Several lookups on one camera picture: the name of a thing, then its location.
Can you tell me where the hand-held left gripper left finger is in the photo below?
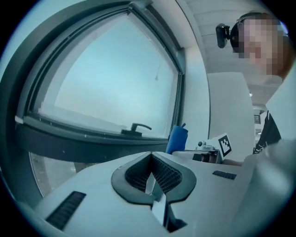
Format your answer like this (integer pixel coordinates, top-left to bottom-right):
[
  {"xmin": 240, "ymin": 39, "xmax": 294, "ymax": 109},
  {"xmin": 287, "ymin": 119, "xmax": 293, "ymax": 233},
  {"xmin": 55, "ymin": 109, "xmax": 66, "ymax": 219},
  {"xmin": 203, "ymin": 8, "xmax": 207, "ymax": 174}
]
[{"xmin": 34, "ymin": 151, "xmax": 167, "ymax": 237}]

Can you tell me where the large window glass pane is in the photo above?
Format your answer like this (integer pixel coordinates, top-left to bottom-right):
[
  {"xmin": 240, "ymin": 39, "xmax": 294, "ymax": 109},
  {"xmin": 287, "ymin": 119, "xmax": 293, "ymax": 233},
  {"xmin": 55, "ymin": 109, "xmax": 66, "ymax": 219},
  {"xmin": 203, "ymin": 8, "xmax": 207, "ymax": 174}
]
[{"xmin": 38, "ymin": 16, "xmax": 180, "ymax": 139}]

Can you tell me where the dark grey window frame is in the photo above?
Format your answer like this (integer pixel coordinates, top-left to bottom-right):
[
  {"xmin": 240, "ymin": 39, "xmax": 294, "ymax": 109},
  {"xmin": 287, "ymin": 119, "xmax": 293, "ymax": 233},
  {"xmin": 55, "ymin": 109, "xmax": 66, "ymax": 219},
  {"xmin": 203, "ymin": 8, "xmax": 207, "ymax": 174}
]
[{"xmin": 0, "ymin": 0, "xmax": 187, "ymax": 206}]

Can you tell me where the person's white and black top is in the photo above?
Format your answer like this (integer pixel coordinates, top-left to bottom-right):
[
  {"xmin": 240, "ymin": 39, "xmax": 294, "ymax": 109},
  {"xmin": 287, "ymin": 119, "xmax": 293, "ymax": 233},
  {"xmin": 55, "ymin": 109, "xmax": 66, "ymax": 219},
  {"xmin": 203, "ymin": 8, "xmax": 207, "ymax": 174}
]
[{"xmin": 253, "ymin": 75, "xmax": 296, "ymax": 155}]

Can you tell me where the black window handle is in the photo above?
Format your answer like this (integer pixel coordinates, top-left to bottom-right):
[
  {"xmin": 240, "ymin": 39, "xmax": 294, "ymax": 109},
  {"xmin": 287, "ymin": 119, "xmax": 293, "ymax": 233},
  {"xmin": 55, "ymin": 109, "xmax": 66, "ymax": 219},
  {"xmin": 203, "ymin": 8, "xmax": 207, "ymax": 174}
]
[{"xmin": 121, "ymin": 123, "xmax": 153, "ymax": 136}]

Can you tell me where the person's head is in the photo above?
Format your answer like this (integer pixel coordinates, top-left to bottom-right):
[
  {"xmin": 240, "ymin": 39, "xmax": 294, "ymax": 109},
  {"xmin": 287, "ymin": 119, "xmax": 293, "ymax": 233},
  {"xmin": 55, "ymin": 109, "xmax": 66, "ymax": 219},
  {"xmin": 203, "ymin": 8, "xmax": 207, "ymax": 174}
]
[{"xmin": 231, "ymin": 12, "xmax": 295, "ymax": 81}]

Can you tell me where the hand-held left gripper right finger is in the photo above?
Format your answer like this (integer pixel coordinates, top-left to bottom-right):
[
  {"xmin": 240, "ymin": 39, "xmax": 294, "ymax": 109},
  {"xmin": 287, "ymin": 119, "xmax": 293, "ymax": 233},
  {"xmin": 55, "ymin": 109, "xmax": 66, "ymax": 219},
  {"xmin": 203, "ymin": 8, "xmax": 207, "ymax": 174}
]
[{"xmin": 151, "ymin": 151, "xmax": 252, "ymax": 237}]

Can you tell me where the thin hanging pull cord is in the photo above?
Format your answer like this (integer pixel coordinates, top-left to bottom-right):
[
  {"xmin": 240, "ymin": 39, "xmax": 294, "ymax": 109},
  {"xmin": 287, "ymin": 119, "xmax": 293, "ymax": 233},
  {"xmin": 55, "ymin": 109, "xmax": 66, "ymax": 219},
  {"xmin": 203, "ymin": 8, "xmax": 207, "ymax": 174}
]
[{"xmin": 154, "ymin": 60, "xmax": 161, "ymax": 81}]

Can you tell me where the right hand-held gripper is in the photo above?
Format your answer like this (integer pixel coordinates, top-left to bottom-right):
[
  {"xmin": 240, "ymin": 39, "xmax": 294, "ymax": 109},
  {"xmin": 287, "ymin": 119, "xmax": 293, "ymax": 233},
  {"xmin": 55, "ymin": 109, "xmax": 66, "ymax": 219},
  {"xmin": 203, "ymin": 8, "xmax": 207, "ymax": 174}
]
[{"xmin": 172, "ymin": 132, "xmax": 233, "ymax": 165}]

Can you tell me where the black head strap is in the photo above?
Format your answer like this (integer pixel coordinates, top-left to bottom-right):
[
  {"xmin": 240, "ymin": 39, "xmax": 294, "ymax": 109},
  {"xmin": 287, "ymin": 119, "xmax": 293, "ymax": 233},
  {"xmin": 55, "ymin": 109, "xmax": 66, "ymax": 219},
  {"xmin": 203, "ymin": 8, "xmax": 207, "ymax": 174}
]
[{"xmin": 229, "ymin": 12, "xmax": 291, "ymax": 54}]

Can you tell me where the black head camera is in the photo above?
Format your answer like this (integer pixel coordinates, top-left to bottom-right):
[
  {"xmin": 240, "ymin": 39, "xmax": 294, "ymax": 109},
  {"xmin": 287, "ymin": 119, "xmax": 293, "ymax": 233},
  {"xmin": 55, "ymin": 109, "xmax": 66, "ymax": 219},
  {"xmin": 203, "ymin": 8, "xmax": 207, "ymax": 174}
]
[{"xmin": 215, "ymin": 23, "xmax": 232, "ymax": 49}]

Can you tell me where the blue cloth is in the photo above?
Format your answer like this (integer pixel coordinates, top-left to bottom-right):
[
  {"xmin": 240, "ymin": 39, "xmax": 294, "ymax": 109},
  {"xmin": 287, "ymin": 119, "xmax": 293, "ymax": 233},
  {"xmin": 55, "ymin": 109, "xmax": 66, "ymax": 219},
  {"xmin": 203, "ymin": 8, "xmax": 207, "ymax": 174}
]
[{"xmin": 166, "ymin": 124, "xmax": 189, "ymax": 155}]

